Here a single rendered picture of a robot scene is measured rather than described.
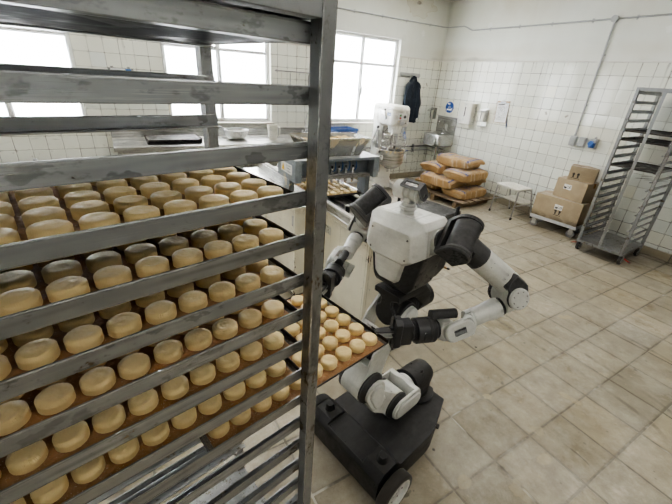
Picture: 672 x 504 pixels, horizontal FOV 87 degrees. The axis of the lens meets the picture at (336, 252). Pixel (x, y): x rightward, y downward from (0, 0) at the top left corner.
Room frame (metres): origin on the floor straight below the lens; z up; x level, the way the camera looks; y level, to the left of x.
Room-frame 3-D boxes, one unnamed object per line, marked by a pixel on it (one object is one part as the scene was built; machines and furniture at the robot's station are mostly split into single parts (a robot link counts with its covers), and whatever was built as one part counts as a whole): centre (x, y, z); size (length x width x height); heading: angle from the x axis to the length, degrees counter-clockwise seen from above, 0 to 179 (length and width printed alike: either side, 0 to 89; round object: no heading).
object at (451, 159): (5.93, -1.90, 0.62); 0.72 x 0.42 x 0.17; 39
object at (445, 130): (6.87, -1.78, 0.93); 0.99 x 0.38 x 1.09; 33
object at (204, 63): (0.98, 0.36, 0.97); 0.03 x 0.03 x 1.70; 44
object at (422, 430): (1.31, -0.32, 0.19); 0.64 x 0.52 x 0.33; 134
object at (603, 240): (4.02, -3.31, 0.93); 0.64 x 0.51 x 1.78; 125
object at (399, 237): (1.28, -0.29, 1.15); 0.34 x 0.30 x 0.36; 43
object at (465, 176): (5.72, -2.00, 0.47); 0.72 x 0.42 x 0.17; 128
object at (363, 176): (2.79, 0.10, 1.01); 0.72 x 0.33 x 0.34; 122
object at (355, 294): (2.36, -0.16, 0.45); 0.70 x 0.34 x 0.90; 32
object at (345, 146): (2.79, 0.10, 1.25); 0.56 x 0.29 x 0.14; 122
